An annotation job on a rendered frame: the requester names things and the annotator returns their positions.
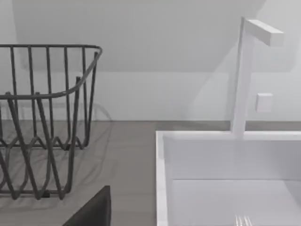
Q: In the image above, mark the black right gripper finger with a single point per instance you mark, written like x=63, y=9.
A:
x=94, y=209

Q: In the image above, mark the white sink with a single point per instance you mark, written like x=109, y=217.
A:
x=211, y=179

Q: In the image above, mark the tall white tap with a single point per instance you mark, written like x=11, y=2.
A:
x=242, y=77

